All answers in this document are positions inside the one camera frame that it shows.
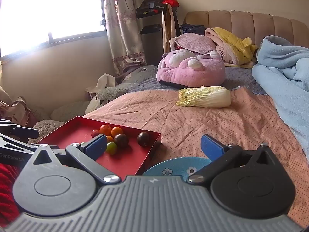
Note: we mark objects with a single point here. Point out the dark purple passion fruit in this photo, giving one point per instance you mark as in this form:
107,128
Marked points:
143,139
120,140

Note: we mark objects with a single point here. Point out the floral curtain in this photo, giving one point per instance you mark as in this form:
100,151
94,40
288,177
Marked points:
17,112
120,29

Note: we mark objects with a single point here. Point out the red tray box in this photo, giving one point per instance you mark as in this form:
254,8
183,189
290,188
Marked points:
135,157

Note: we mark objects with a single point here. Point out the green round fruit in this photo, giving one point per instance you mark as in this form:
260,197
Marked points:
111,148

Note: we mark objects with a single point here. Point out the pink and grey bed sheet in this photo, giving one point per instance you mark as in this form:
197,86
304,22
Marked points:
193,125

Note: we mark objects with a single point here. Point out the grey plush cushion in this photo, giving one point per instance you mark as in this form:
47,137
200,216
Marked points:
41,112
70,111
48,127

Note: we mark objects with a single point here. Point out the pink printed cloth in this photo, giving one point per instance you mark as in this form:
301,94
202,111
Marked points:
211,35

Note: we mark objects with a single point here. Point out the beige hanging cloth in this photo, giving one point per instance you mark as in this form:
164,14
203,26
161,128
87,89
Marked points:
166,29

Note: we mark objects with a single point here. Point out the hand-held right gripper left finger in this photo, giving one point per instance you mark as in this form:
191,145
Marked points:
97,145

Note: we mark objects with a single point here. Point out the pink rabbit plush toy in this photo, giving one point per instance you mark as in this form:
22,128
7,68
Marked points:
193,75

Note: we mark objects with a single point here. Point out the blue flower plate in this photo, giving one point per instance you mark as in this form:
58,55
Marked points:
173,166

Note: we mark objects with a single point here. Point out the grey plush toy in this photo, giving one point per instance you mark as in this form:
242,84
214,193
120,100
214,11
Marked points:
142,73

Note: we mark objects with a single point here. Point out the light blue blanket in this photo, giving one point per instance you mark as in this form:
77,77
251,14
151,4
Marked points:
282,77

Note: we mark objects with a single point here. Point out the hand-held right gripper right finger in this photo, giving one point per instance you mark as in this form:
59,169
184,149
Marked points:
212,147

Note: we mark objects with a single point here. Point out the red cloth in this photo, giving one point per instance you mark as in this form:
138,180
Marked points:
171,0

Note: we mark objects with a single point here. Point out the white tote bag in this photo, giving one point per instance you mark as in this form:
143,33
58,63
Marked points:
106,79

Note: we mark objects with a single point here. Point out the napa cabbage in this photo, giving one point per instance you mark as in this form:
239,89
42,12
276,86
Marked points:
205,98

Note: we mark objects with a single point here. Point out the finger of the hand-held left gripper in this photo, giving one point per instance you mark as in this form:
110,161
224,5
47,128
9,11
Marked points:
25,133

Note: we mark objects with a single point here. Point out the window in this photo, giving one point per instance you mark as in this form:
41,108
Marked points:
48,9

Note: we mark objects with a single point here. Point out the beige padded headboard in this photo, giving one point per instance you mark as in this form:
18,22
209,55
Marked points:
241,21

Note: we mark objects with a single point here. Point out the mauve pillow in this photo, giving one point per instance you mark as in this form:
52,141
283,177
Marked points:
193,41

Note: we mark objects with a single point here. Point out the yellow plush blanket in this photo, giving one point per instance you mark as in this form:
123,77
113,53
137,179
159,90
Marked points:
231,38

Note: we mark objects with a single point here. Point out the small red apple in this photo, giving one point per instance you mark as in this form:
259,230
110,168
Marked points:
95,133

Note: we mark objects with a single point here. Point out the dark blue cloth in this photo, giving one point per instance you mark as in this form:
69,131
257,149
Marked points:
193,29

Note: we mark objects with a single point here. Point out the black exercise machine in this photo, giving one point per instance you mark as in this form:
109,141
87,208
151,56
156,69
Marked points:
149,6

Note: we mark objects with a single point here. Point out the reddish orange tangerine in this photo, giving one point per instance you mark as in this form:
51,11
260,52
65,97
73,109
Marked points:
105,129

